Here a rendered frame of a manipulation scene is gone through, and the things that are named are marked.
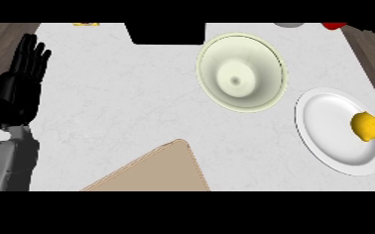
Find pale cream bowl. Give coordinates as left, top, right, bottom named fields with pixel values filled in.
left=194, top=32, right=287, bottom=114

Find grey round object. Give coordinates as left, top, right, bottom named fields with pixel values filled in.
left=272, top=23, right=305, bottom=29

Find yellow can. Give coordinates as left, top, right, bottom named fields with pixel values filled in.
left=349, top=110, right=375, bottom=143

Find black appliance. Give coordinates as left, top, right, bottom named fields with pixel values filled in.
left=122, top=23, right=208, bottom=46

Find white plate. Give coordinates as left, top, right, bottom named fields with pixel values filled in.
left=292, top=86, right=375, bottom=176

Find tan cutting board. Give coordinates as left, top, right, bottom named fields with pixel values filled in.
left=79, top=138, right=212, bottom=192

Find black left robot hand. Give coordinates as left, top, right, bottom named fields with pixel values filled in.
left=0, top=33, right=53, bottom=128

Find red round object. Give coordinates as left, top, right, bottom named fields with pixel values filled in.
left=320, top=23, right=348, bottom=31

